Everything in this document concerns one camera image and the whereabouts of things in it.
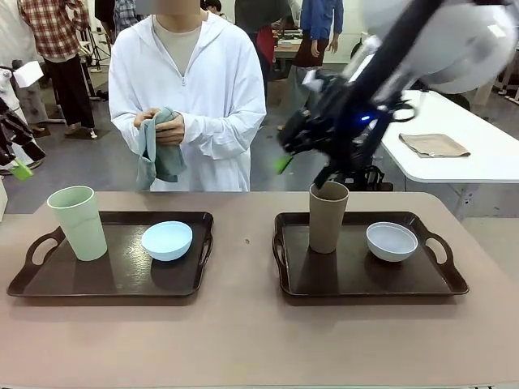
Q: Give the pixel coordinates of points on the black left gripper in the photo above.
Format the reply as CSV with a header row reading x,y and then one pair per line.
x,y
18,135

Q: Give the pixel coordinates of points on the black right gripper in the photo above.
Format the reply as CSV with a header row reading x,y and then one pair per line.
x,y
330,117

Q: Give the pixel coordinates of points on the brown plastic cup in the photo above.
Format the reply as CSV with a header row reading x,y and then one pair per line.
x,y
327,223

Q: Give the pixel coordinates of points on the pale green plastic cup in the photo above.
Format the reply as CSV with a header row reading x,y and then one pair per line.
x,y
81,227

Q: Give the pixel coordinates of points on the beige cloth mat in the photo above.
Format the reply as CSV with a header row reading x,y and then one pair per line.
x,y
434,145

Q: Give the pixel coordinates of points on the teal cloth mat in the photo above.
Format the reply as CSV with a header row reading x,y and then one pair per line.
x,y
162,160

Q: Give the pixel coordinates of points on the light blue bowl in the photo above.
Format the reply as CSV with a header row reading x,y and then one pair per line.
x,y
167,241

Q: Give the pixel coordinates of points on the person's right forearm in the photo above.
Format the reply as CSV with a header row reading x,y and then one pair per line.
x,y
121,119

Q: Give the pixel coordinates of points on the person's left forearm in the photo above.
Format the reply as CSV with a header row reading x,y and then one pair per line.
x,y
223,125

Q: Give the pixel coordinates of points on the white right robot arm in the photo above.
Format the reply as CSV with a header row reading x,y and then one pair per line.
x,y
458,44

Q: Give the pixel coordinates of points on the person's right hand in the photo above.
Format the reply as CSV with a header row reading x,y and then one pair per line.
x,y
142,117

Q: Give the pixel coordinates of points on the person's left hand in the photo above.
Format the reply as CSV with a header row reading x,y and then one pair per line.
x,y
172,129

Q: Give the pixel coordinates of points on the white box at table edge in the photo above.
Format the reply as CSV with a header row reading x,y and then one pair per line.
x,y
3,200

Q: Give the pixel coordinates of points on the black bag under table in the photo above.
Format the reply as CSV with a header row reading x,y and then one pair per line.
x,y
375,178

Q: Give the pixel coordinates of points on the white blue-grey bowl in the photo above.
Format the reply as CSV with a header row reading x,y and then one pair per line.
x,y
391,243

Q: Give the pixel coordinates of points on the bystander in red plaid shirt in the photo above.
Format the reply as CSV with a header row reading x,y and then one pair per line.
x,y
57,32

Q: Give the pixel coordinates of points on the person in white hoodie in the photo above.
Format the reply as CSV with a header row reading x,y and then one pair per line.
x,y
190,73

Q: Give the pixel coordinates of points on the bystander in dark clothes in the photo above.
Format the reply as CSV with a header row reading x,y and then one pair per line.
x,y
253,14

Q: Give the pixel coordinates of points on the white side table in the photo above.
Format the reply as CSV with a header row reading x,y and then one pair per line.
x,y
478,138

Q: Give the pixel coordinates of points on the bystander in blue plaid shirt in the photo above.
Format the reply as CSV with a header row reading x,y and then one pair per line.
x,y
123,16

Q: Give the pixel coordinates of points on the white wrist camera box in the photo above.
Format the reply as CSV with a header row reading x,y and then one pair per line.
x,y
28,74

